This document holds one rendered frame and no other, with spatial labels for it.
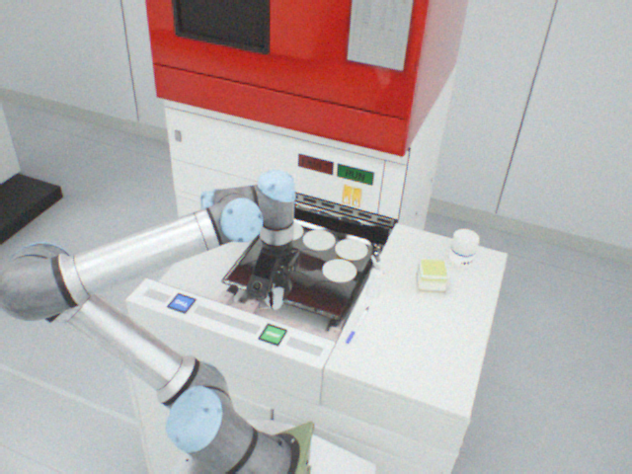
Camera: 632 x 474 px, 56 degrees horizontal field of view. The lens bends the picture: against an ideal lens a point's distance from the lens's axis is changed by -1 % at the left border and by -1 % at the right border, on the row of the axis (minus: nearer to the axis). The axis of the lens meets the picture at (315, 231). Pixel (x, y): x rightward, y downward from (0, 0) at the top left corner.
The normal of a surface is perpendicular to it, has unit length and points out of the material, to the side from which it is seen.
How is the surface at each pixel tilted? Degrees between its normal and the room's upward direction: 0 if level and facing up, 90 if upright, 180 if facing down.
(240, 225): 64
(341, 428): 90
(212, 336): 90
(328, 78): 90
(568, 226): 90
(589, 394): 0
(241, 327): 0
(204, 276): 0
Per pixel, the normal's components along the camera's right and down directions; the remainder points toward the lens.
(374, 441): -0.37, 0.56
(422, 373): 0.05, -0.79
